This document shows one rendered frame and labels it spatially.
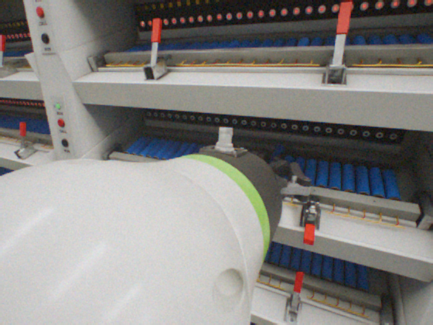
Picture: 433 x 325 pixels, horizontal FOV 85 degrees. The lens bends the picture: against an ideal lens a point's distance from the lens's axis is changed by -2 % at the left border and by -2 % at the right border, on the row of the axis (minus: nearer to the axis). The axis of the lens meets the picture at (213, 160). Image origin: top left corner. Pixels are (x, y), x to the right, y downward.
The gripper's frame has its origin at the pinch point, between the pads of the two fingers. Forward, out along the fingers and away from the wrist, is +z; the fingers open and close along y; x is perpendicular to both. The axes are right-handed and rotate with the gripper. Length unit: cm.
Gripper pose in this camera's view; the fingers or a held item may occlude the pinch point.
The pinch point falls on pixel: (271, 162)
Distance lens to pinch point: 40.7
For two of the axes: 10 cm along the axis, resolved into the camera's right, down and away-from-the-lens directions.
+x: -0.8, 9.8, 2.0
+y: -9.1, -1.5, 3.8
